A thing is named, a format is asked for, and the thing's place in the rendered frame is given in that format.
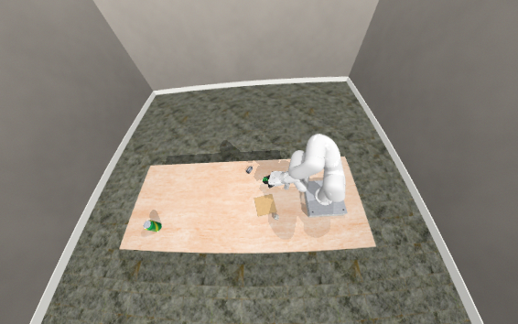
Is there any green drink can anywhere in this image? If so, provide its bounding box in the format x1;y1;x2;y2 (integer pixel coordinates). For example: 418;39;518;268
144;220;162;232

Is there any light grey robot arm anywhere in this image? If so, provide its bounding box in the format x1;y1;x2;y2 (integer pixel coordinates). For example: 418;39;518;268
280;135;346;205

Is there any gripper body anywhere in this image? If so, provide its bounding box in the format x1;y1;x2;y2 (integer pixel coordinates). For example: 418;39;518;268
268;171;284;187

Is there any tan square mat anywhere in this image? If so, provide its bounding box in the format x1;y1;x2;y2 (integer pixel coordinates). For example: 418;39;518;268
254;194;277;216

